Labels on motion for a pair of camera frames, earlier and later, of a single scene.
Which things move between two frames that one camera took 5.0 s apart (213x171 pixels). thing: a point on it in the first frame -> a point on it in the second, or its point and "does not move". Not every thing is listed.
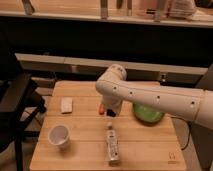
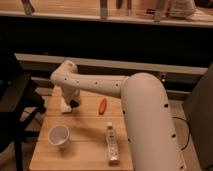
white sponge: x=66 y=103 does not move
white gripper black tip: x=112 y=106 -> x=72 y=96
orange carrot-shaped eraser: x=101 y=109 does not move
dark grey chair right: x=203 y=136 does not move
